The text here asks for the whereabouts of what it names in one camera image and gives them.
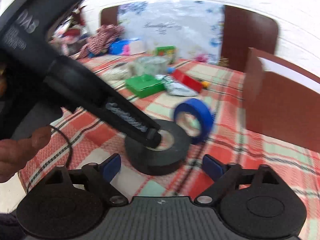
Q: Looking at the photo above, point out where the blue tissue pack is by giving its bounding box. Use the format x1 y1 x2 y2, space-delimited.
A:
108 38 146 56

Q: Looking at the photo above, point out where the black cable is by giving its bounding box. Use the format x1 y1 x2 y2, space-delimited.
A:
49 125 74 167

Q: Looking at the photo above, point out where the brown cardboard storage box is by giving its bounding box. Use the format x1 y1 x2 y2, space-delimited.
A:
242 48 319 152

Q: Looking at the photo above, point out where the green cardboard box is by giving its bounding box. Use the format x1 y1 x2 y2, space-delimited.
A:
125 74 165 98

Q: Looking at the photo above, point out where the red white checkered cloth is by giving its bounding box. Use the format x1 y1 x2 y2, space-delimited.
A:
78 24 124 59

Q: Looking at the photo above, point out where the blue tape roll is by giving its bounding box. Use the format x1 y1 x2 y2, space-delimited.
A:
173 98 215 145

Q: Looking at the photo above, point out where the green illustrated small box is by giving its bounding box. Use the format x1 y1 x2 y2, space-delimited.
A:
155 46 176 64

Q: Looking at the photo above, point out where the clear patterned tape roll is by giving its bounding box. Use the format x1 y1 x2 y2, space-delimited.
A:
127 56 168 76

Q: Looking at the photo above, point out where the dark brown headboard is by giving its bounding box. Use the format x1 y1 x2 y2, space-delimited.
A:
100 5 278 72

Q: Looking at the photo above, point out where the plaid bed blanket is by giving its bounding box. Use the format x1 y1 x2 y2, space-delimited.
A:
18 60 319 239

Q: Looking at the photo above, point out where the white bead packet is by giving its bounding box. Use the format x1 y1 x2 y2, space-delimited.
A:
100 64 131 81

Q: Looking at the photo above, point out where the black tape roll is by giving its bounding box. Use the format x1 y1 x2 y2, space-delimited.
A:
125 119 191 176

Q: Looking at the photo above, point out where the person's left hand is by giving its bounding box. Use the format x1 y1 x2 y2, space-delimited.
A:
0 126 51 183

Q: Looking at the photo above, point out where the red small box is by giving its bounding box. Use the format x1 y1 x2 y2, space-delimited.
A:
171 69 203 93

